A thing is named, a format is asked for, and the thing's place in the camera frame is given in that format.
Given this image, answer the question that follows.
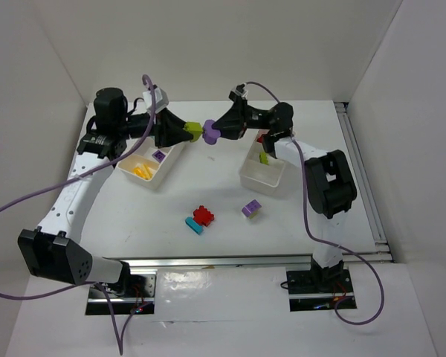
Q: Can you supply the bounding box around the purple curved lego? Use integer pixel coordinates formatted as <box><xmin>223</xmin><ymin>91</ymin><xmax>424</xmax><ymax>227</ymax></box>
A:
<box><xmin>202</xmin><ymin>120</ymin><xmax>221</xmax><ymax>145</ymax></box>

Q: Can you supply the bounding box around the purple lego plate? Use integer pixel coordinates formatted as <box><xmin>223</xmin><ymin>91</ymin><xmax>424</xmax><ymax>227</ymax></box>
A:
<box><xmin>152</xmin><ymin>149</ymin><xmax>166</xmax><ymax>163</ymax></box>

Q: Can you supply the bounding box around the lime green lego brick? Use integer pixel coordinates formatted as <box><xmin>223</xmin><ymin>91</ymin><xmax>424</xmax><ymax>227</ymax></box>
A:
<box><xmin>184</xmin><ymin>121</ymin><xmax>203</xmax><ymax>142</ymax></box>

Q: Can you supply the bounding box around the green leaf lego piece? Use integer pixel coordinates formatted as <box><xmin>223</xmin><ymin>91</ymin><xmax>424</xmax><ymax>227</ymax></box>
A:
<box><xmin>259</xmin><ymin>151</ymin><xmax>269</xmax><ymax>165</ymax></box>

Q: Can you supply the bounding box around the yellow lego base piece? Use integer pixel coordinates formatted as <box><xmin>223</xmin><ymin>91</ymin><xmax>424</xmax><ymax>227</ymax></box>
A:
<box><xmin>132</xmin><ymin>167</ymin><xmax>151</xmax><ymax>180</ymax></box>

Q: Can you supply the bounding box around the pale yellow lego plate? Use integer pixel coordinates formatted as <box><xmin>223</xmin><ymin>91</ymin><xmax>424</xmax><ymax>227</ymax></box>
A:
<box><xmin>140</xmin><ymin>164</ymin><xmax>152</xmax><ymax>181</ymax></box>

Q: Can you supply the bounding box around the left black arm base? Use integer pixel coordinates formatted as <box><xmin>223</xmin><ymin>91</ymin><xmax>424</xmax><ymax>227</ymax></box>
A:
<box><xmin>85</xmin><ymin>270</ymin><xmax>157</xmax><ymax>316</ymax></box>

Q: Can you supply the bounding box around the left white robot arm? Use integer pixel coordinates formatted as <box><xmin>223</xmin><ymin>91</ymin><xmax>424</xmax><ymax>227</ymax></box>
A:
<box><xmin>18</xmin><ymin>85</ymin><xmax>193</xmax><ymax>295</ymax></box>

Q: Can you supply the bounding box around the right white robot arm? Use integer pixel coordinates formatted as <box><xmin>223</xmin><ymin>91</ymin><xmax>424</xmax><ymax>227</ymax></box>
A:
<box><xmin>203</xmin><ymin>84</ymin><xmax>357</xmax><ymax>288</ymax></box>

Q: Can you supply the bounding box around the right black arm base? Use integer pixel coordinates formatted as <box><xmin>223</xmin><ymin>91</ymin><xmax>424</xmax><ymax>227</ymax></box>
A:
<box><xmin>279</xmin><ymin>269</ymin><xmax>357</xmax><ymax>312</ymax></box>

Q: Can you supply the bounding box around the left white plastic container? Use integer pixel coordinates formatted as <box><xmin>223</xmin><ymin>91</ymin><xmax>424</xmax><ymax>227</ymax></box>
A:
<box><xmin>117</xmin><ymin>138</ymin><xmax>186</xmax><ymax>190</ymax></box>

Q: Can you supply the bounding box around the white plastic container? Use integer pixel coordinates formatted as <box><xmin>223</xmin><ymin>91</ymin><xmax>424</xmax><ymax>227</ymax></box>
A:
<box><xmin>117</xmin><ymin>138</ymin><xmax>186</xmax><ymax>190</ymax></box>
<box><xmin>239</xmin><ymin>130</ymin><xmax>286</xmax><ymax>196</ymax></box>

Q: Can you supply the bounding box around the right white plastic container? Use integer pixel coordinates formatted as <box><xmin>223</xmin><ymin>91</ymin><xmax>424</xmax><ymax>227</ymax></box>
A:
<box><xmin>239</xmin><ymin>130</ymin><xmax>286</xmax><ymax>196</ymax></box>

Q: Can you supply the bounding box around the purple rounded lego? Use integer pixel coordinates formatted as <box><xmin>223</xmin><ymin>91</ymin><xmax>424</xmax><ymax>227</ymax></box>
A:
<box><xmin>242</xmin><ymin>199</ymin><xmax>262</xmax><ymax>219</ymax></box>

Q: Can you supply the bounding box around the red lego cluster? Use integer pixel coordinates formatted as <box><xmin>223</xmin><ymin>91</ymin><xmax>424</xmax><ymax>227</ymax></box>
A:
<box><xmin>193</xmin><ymin>205</ymin><xmax>215</xmax><ymax>227</ymax></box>

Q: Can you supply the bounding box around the teal lego brick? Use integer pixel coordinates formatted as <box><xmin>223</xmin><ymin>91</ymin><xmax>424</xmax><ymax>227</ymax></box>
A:
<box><xmin>185</xmin><ymin>216</ymin><xmax>204</xmax><ymax>235</ymax></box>

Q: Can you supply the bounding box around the right side aluminium rail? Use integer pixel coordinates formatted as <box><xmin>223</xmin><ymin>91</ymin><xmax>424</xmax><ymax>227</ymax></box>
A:
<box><xmin>334</xmin><ymin>102</ymin><xmax>388</xmax><ymax>245</ymax></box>

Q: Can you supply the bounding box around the aluminium table rail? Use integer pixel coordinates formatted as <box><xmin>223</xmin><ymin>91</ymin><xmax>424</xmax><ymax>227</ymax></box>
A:
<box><xmin>43</xmin><ymin>253</ymin><xmax>395</xmax><ymax>271</ymax></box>

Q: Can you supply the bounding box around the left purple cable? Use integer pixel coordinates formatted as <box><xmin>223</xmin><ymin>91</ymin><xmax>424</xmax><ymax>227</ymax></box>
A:
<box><xmin>0</xmin><ymin>74</ymin><xmax>159</xmax><ymax>356</ymax></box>

